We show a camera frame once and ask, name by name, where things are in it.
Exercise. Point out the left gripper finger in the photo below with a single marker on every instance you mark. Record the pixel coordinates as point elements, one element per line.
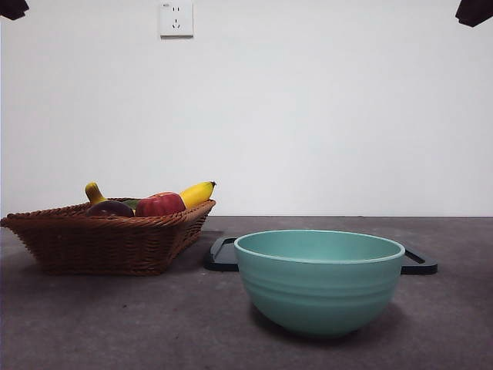
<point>13,7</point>

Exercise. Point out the teal ribbed bowl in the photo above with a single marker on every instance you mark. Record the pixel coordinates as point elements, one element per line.
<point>319,293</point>

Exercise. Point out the brown wicker basket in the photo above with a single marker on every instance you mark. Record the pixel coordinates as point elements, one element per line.
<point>100,246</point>

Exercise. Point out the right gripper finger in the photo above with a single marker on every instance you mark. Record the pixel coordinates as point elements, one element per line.
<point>475,11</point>

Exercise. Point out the red apple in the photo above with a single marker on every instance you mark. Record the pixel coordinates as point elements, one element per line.
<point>159,204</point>

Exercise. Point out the yellow banana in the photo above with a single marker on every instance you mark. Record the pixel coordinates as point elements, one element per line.
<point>198,192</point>

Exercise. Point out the black rectangular tray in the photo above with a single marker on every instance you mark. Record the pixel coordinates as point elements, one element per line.
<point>221,256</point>

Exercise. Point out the green fruit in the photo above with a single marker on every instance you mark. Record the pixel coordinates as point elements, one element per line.
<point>131,204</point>

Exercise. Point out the white wall socket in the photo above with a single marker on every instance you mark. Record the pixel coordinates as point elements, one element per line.
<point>176,19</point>

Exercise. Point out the dark purple plum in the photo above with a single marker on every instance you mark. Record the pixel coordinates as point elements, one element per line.
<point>109,210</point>

